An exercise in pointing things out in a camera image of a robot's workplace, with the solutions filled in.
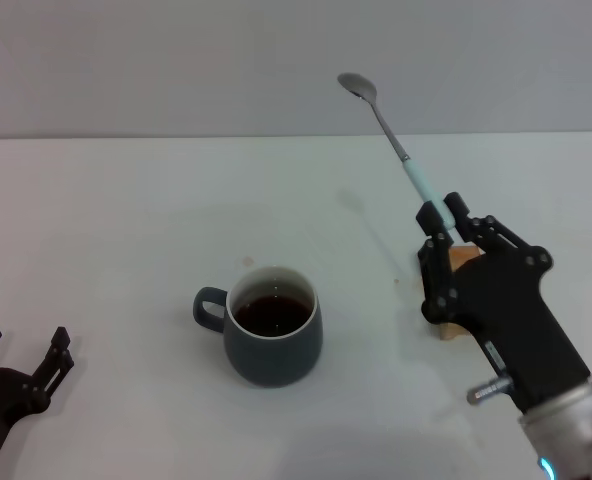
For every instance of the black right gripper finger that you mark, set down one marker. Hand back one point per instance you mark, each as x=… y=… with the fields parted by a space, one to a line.
x=506 y=242
x=438 y=270

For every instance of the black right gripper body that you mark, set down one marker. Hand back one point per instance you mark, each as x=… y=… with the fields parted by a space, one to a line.
x=511 y=320

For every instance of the dark grey ceramic cup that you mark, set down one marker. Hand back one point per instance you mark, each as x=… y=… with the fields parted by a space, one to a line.
x=276 y=360

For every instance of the flat wooden block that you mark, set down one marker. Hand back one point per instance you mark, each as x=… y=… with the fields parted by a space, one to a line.
x=463 y=257

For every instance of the notched wooden block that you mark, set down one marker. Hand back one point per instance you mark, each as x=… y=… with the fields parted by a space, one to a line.
x=451 y=332

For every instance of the dark coffee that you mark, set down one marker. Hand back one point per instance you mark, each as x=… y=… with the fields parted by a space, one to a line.
x=271 y=315

